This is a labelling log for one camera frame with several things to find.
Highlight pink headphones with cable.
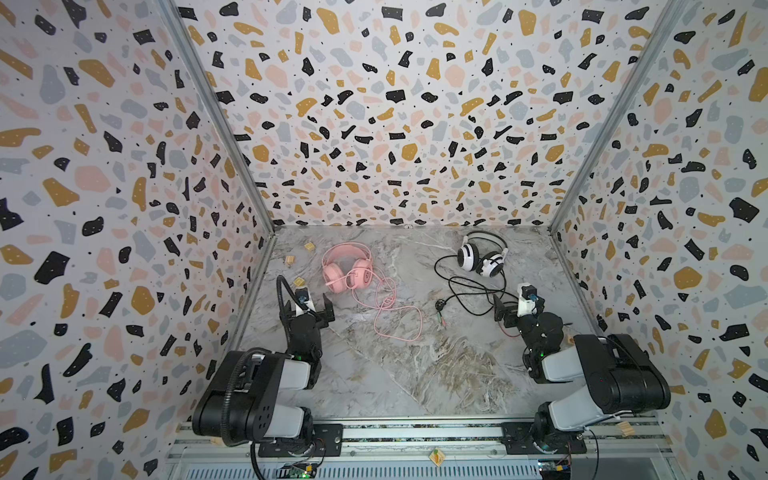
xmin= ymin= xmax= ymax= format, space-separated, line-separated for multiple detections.
xmin=321 ymin=242 xmax=424 ymax=344

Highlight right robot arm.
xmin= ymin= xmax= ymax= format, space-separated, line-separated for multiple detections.
xmin=493 ymin=294 xmax=671 ymax=454

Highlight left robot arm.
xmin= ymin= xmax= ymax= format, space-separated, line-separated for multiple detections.
xmin=191 ymin=297 xmax=335 ymax=455

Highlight green circuit board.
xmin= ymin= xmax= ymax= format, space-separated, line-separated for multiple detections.
xmin=279 ymin=463 xmax=318 ymax=479

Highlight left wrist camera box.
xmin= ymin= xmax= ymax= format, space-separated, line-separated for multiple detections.
xmin=294 ymin=287 xmax=315 ymax=316

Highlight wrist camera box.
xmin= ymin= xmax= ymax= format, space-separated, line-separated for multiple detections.
xmin=517 ymin=283 xmax=542 ymax=318
xmin=294 ymin=287 xmax=315 ymax=316

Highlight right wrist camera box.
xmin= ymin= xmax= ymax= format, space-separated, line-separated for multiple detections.
xmin=517 ymin=283 xmax=542 ymax=318

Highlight white black headphones with cable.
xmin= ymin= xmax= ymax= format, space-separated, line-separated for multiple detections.
xmin=433 ymin=230 xmax=519 ymax=317

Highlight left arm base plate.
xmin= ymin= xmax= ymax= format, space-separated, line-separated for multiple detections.
xmin=258 ymin=423 xmax=344 ymax=460

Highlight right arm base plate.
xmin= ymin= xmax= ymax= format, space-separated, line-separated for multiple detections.
xmin=501 ymin=422 xmax=587 ymax=455

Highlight wooden block on rail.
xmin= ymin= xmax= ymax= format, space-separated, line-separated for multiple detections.
xmin=616 ymin=421 xmax=636 ymax=437

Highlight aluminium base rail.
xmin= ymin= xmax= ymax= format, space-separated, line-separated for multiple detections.
xmin=164 ymin=416 xmax=685 ymax=479

